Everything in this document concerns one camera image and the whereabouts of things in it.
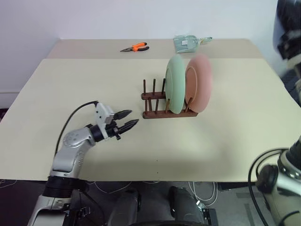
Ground black box under table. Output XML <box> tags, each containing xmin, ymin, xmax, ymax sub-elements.
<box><xmin>201</xmin><ymin>208</ymin><xmax>218</xmax><ymax>226</ymax></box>

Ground white floor cable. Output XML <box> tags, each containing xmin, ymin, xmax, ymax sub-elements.
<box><xmin>93</xmin><ymin>180</ymin><xmax>160</xmax><ymax>194</ymax></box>
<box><xmin>187</xmin><ymin>180</ymin><xmax>217</xmax><ymax>208</ymax></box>

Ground green plate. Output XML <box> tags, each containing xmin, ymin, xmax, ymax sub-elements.
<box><xmin>165</xmin><ymin>55</ymin><xmax>186</xmax><ymax>114</ymax></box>

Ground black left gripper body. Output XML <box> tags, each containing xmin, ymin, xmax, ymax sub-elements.
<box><xmin>105</xmin><ymin>112</ymin><xmax>123</xmax><ymax>141</ymax></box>

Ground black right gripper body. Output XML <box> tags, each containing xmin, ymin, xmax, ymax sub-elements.
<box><xmin>274</xmin><ymin>0</ymin><xmax>301</xmax><ymax>61</ymax></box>

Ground wooden dish rack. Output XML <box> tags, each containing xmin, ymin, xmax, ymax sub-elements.
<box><xmin>141</xmin><ymin>78</ymin><xmax>199</xmax><ymax>119</ymax></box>

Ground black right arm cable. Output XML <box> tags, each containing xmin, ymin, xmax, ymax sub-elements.
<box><xmin>248</xmin><ymin>147</ymin><xmax>291</xmax><ymax>226</ymax></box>

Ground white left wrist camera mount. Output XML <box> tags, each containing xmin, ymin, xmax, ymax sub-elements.
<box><xmin>95</xmin><ymin>102</ymin><xmax>116</xmax><ymax>137</ymax></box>

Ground teal item in plastic bag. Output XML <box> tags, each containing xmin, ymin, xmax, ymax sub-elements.
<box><xmin>173</xmin><ymin>34</ymin><xmax>214</xmax><ymax>54</ymax></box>

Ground pink plate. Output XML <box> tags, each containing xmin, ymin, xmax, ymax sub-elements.
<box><xmin>184</xmin><ymin>53</ymin><xmax>214</xmax><ymax>113</ymax></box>

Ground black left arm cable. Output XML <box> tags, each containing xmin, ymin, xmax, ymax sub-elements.
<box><xmin>54</xmin><ymin>101</ymin><xmax>99</xmax><ymax>157</ymax></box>

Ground dark grey rounded shape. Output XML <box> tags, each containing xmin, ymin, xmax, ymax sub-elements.
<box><xmin>108</xmin><ymin>188</ymin><xmax>142</xmax><ymax>226</ymax></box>
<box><xmin>168</xmin><ymin>186</ymin><xmax>205</xmax><ymax>226</ymax></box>

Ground orange handled pliers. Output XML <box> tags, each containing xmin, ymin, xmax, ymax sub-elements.
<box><xmin>120</xmin><ymin>42</ymin><xmax>150</xmax><ymax>53</ymax></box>

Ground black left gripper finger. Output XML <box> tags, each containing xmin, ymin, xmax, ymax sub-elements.
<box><xmin>115</xmin><ymin>109</ymin><xmax>133</xmax><ymax>121</ymax></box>
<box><xmin>117</xmin><ymin>119</ymin><xmax>140</xmax><ymax>133</ymax></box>

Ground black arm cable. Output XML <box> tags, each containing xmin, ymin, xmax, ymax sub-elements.
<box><xmin>248</xmin><ymin>147</ymin><xmax>291</xmax><ymax>226</ymax></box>
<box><xmin>54</xmin><ymin>101</ymin><xmax>99</xmax><ymax>157</ymax></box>

